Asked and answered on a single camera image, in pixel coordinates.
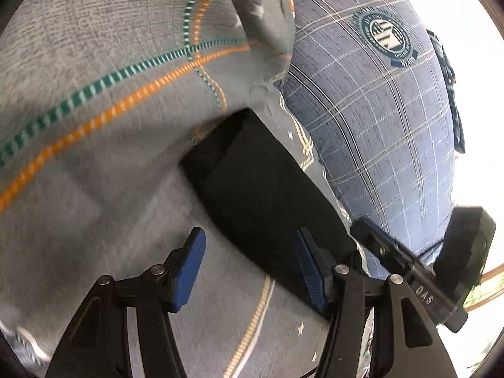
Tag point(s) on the black pants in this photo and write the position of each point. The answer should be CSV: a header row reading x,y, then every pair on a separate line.
x,y
256,189

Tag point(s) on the blue plaid pillow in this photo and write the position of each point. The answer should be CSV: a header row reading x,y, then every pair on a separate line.
x,y
374,126

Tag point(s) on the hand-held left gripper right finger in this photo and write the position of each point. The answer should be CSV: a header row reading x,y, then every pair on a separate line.
x,y
311,273

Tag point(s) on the grey star-print bedsheet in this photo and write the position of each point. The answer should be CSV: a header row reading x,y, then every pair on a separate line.
x,y
98,165

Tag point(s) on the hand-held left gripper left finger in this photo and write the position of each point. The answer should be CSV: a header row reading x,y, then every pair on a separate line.
x,y
189,271

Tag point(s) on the curved wooden rail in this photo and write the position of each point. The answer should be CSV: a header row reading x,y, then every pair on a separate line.
x,y
490,279

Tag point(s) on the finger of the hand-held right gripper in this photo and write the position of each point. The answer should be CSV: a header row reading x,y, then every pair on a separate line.
x,y
380,244

